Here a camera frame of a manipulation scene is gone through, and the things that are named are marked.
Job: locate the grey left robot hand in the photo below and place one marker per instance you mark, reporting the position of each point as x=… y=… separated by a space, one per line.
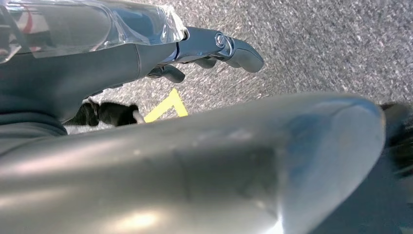
x=193 y=177

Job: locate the yellow floor tape marking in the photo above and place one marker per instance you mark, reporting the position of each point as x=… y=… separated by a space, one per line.
x=171 y=103

